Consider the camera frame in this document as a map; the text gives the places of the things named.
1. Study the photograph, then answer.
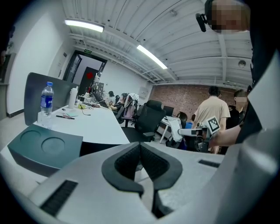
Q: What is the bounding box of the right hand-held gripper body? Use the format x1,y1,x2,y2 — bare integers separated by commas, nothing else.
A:
196,116,221,153

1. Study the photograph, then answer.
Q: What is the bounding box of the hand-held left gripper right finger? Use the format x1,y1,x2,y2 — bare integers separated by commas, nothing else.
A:
140,142,224,218

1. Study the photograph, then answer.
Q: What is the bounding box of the grey desk partition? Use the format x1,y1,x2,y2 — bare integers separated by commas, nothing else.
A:
23,72,81,126

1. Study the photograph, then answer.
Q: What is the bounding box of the person's head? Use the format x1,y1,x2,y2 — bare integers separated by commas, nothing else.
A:
204,0,251,35

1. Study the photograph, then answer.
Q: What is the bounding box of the black head camera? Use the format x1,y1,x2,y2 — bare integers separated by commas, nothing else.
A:
195,13,209,33

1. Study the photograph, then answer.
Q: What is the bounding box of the black framed door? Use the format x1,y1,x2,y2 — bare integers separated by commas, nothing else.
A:
62,49,108,104

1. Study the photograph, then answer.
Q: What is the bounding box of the white patterned jacket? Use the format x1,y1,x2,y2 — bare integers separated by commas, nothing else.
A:
124,92,140,108

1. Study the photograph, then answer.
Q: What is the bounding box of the black cardboard box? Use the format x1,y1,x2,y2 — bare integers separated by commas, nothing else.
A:
7,126,131,178

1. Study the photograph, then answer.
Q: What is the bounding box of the black office chair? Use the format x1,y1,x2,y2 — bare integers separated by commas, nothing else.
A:
121,99,167,143

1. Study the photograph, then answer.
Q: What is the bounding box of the black computer monitor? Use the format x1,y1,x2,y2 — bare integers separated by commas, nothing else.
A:
92,81,105,102

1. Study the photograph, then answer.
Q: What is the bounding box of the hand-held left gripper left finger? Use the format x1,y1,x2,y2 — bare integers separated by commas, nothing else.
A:
28,141,158,224

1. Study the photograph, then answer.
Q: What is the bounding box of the person's right forearm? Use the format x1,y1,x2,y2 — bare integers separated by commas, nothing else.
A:
210,124,243,147

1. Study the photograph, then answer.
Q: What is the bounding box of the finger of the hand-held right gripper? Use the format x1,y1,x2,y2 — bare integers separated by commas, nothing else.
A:
178,128,203,137

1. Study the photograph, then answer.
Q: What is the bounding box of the pink backpack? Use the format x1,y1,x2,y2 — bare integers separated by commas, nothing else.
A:
123,102,136,120

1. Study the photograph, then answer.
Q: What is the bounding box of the long ceiling light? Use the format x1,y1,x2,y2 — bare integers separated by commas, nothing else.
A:
136,44,169,70
64,19,105,33

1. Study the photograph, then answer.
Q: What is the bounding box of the grey electrical wall box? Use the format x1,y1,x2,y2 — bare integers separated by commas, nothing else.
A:
139,86,150,98

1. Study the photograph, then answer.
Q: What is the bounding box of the white thermos jug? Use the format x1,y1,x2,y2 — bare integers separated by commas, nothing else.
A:
68,85,79,109

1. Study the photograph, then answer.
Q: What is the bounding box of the person's black clothing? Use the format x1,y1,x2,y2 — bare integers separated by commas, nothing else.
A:
248,0,280,144

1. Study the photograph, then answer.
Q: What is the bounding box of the clear water bottle blue label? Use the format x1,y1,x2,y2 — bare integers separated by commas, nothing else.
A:
37,81,55,130

